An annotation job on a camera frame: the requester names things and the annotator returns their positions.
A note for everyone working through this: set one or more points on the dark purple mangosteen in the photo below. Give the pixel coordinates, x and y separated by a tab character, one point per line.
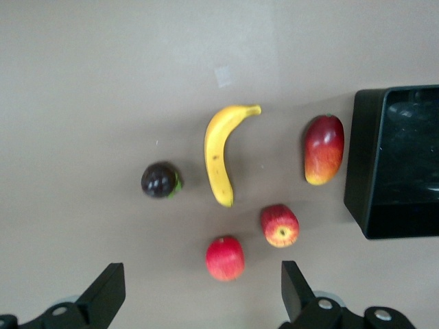
157	180

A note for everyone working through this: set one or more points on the yellow banana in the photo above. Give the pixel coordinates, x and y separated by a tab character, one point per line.
214	150

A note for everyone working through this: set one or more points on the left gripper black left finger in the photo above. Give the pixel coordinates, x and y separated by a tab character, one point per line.
99	301

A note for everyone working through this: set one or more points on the red yellow apple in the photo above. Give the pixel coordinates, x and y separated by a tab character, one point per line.
279	224

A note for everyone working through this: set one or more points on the black rectangular plastic box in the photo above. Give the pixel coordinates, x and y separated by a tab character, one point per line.
404	164

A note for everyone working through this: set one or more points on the red yellow mango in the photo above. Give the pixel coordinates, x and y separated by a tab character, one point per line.
324	150

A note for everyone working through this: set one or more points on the red pomegranate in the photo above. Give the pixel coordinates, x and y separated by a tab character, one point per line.
224	258

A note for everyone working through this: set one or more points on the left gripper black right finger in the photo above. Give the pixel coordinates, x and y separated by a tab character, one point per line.
302	308

